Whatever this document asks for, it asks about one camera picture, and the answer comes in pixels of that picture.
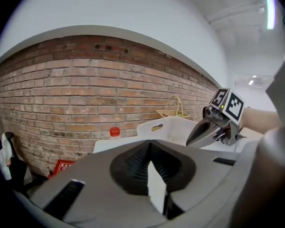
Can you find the long ceiling light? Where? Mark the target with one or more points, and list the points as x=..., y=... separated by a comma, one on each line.
x=270, y=8

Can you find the person's right forearm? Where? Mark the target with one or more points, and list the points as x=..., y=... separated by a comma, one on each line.
x=261, y=121

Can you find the white ceiling pipes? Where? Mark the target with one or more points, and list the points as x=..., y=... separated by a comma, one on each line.
x=235, y=9

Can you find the black mesh office chair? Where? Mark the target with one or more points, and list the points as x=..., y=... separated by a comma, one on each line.
x=19, y=170

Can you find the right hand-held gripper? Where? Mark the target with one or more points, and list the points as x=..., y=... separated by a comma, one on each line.
x=232, y=108

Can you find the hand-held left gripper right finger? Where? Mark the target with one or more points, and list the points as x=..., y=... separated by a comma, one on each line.
x=209, y=174

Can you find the clear bottle red cap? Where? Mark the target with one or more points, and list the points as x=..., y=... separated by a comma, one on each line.
x=114, y=133

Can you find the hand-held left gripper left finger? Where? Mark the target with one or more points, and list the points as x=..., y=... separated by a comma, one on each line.
x=97, y=182

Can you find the white crumpled cloth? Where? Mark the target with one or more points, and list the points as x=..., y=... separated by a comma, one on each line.
x=3, y=160

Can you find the white plastic bin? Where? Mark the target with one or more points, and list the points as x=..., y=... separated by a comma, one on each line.
x=173, y=129

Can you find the red fire extinguisher box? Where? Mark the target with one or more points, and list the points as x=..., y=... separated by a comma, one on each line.
x=63, y=167

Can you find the round ceiling detector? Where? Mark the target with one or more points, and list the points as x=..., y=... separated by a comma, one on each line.
x=262, y=10

